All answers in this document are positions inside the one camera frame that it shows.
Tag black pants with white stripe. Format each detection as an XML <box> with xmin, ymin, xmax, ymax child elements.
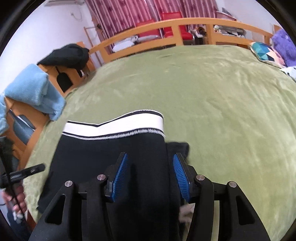
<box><xmin>37</xmin><ymin>110</ymin><xmax>189</xmax><ymax>240</ymax></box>

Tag person left hand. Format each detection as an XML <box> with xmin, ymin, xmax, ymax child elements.
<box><xmin>2</xmin><ymin>184</ymin><xmax>27</xmax><ymax>213</ymax></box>

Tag light blue fleece blanket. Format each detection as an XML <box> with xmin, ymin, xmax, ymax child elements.
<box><xmin>4</xmin><ymin>64</ymin><xmax>66</xmax><ymax>121</ymax></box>

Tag green plush bed blanket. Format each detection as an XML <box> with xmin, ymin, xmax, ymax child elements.
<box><xmin>28</xmin><ymin>45</ymin><xmax>295</xmax><ymax>240</ymax></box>

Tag black garment on bedpost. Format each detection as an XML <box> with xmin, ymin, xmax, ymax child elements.
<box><xmin>37</xmin><ymin>44</ymin><xmax>89</xmax><ymax>70</ymax></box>

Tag white floral pillow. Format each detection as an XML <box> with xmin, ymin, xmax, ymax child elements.
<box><xmin>281</xmin><ymin>66</ymin><xmax>296</xmax><ymax>82</ymax></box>

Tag white air conditioner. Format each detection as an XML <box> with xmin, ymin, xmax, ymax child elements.
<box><xmin>45</xmin><ymin>0</ymin><xmax>85</xmax><ymax>6</ymax></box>

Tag geometric pattern pillow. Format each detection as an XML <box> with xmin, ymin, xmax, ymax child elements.
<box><xmin>248</xmin><ymin>42</ymin><xmax>286</xmax><ymax>68</ymax></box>

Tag maroon striped curtains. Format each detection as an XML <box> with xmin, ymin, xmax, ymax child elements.
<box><xmin>86</xmin><ymin>0</ymin><xmax>218</xmax><ymax>38</ymax></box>

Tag purple plush toy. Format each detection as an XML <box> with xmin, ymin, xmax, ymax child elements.
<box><xmin>272</xmin><ymin>29</ymin><xmax>295</xmax><ymax>67</ymax></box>

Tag left red chair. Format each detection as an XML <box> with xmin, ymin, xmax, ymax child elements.
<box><xmin>135</xmin><ymin>19</ymin><xmax>161</xmax><ymax>44</ymax></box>

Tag red chair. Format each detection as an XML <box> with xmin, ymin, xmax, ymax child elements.
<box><xmin>161</xmin><ymin>11</ymin><xmax>194</xmax><ymax>42</ymax></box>
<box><xmin>135</xmin><ymin>19</ymin><xmax>161</xmax><ymax>44</ymax></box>

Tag right red chair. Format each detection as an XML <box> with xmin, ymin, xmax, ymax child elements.
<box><xmin>161</xmin><ymin>11</ymin><xmax>194</xmax><ymax>42</ymax></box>

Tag black cable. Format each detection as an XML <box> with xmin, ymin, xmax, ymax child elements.
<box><xmin>0</xmin><ymin>148</ymin><xmax>26</xmax><ymax>220</ymax></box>

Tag wooden bed frame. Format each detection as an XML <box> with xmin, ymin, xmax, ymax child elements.
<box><xmin>2</xmin><ymin>18</ymin><xmax>273</xmax><ymax>169</ymax></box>

